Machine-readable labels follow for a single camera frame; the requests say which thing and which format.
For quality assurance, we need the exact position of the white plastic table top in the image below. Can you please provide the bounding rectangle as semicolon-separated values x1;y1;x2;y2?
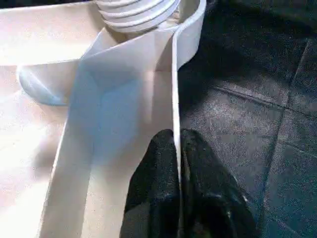
0;0;208;238

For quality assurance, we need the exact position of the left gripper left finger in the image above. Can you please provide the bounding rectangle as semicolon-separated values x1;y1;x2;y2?
120;128;184;238

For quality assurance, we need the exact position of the white plastic table leg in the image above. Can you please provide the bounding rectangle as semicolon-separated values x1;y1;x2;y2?
95;0;182;35

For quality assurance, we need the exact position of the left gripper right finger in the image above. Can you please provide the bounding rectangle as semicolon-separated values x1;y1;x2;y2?
179;128;259;238

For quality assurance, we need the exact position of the black mat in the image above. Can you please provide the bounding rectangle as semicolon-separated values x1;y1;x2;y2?
177;0;317;238

